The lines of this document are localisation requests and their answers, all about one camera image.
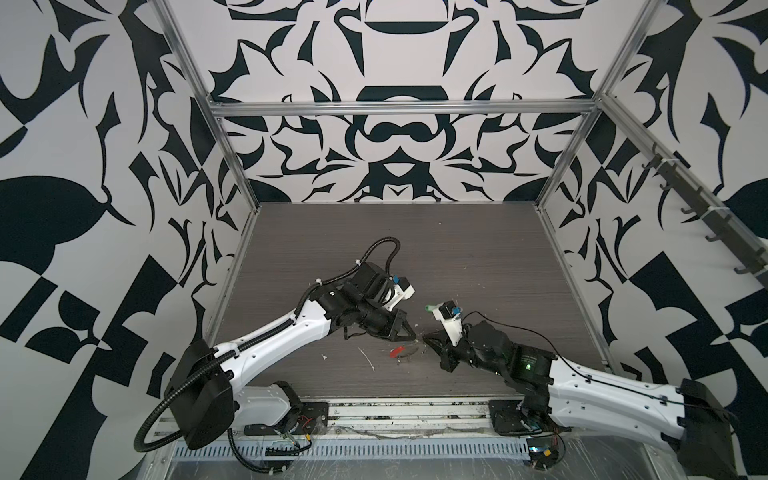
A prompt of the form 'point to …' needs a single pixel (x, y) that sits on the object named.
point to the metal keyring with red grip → (394, 352)
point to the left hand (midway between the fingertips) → (418, 333)
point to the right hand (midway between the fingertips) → (425, 339)
